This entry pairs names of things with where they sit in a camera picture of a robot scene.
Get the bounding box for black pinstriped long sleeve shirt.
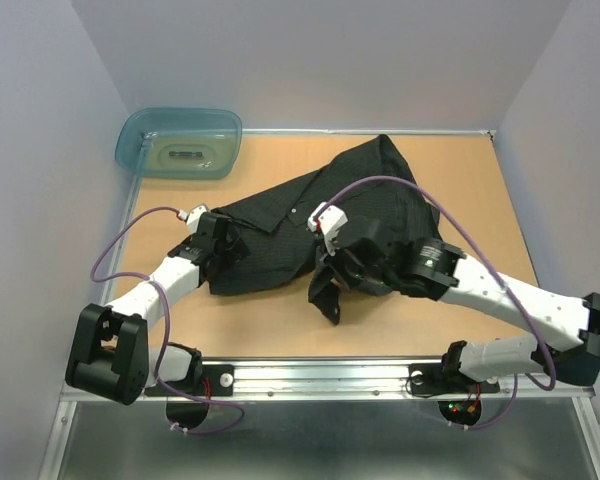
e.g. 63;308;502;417
209;135;439;324

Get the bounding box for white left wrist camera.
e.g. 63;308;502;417
176;204;209;234

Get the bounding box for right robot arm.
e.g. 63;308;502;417
307;207;600;392

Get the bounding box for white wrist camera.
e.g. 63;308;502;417
307;202;348;256
176;204;209;234

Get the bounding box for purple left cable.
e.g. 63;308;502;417
90;206;245;435

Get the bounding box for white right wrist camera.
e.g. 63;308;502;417
307;202;348;256

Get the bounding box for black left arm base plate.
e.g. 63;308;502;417
166;363;235;398

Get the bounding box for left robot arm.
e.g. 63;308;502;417
65;206;249;405

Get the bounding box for blue transparent plastic bin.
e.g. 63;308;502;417
115;107;242;180

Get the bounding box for purple cable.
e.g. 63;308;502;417
322;175;557;430
90;206;245;435

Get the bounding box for aluminium front rail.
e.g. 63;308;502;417
59;355;595;401

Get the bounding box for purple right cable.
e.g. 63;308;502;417
322;175;557;430

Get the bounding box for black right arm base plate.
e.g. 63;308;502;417
408;362;500;397

